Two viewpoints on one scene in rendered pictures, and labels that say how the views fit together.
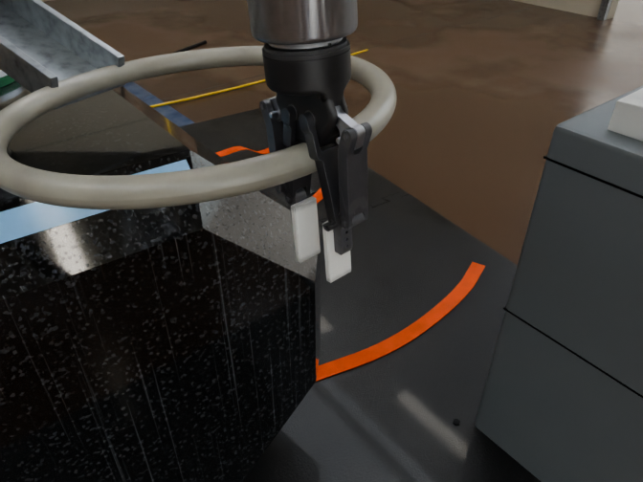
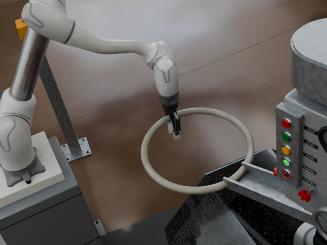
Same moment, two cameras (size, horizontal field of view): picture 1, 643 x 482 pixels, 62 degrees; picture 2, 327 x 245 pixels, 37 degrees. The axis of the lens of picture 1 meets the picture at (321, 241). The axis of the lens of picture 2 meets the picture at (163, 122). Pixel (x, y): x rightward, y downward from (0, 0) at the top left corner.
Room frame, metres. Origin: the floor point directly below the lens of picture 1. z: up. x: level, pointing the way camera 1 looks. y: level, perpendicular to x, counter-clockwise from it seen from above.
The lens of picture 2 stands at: (2.10, 0.60, 2.37)
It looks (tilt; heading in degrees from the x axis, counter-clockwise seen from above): 40 degrees down; 201
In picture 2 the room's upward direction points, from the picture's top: 12 degrees counter-clockwise
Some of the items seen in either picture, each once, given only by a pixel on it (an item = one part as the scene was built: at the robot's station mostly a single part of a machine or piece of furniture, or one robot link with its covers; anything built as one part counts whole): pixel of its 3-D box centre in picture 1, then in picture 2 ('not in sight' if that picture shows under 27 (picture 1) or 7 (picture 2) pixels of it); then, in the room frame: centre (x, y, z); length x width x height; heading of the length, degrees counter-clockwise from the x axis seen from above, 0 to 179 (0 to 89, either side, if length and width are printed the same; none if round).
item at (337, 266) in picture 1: (337, 248); (171, 127); (0.44, -0.02, 0.83); 0.03 x 0.01 x 0.07; 130
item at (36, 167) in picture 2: not in sight; (21, 165); (0.79, -0.64, 0.88); 0.22 x 0.18 x 0.06; 41
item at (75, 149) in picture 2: not in sight; (53, 92); (-0.16, -1.00, 0.54); 0.20 x 0.20 x 1.09; 33
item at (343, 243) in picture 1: (348, 232); not in sight; (0.43, -0.03, 0.85); 0.03 x 0.01 x 0.05; 40
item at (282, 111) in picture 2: not in sight; (289, 147); (1.07, 0.56, 1.35); 0.08 x 0.03 x 0.28; 55
